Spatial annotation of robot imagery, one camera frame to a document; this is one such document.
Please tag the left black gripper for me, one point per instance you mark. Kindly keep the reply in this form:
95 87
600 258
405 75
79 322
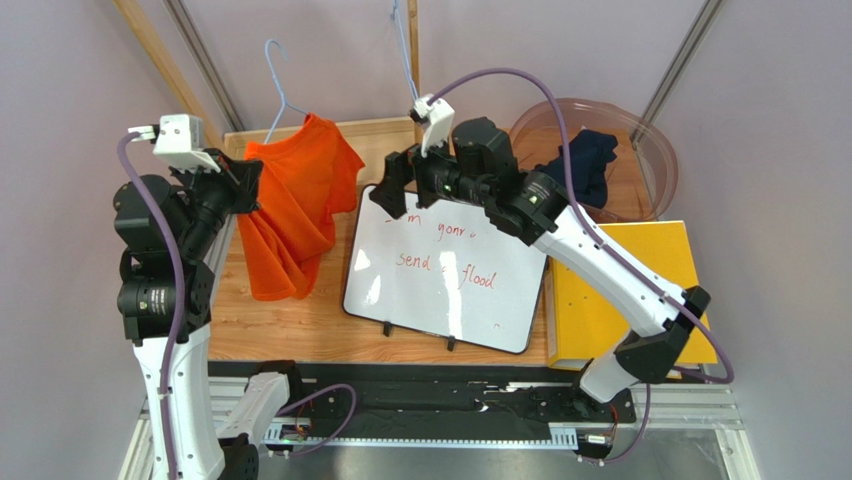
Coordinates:
239 181

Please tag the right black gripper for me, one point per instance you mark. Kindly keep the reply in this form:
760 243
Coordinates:
407 173

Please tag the orange t shirt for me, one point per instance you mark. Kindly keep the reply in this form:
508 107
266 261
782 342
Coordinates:
307 178

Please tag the light blue wire hanger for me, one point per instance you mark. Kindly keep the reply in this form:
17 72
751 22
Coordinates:
403 45

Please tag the navy blue t shirt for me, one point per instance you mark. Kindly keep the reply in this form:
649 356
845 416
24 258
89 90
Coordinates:
590 153

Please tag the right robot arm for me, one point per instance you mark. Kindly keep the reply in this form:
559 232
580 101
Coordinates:
534 208

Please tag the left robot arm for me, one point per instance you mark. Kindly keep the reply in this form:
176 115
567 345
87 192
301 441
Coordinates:
169 225

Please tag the white dry erase board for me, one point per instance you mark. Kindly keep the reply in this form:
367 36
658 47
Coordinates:
444 271

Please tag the transparent plastic basin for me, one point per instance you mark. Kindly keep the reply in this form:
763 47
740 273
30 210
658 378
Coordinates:
641 181

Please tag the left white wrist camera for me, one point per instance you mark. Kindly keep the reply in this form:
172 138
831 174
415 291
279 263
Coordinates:
178 141

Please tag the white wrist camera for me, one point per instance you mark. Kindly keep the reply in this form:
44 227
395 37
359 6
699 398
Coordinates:
178 141
435 117

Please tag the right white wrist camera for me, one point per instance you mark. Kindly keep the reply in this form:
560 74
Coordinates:
435 117

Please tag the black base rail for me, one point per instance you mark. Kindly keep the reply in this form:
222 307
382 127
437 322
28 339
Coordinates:
470 406

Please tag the aluminium frame post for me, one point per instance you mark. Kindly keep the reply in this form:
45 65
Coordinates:
700 27

